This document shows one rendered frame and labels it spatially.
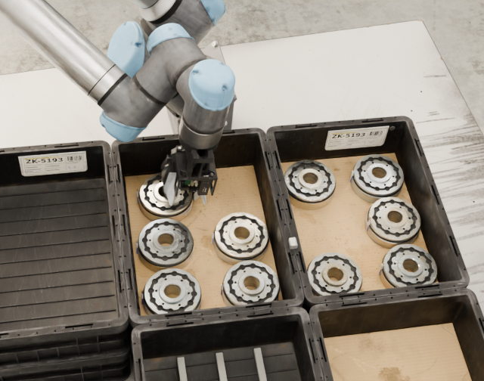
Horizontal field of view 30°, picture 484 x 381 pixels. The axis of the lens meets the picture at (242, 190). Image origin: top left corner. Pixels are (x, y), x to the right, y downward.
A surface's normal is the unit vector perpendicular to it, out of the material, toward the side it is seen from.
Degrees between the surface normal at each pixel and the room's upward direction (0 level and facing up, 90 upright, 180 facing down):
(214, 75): 7
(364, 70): 0
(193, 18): 72
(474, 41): 0
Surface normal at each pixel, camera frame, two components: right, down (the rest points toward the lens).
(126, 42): -0.73, -0.20
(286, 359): 0.07, -0.59
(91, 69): 0.14, 0.02
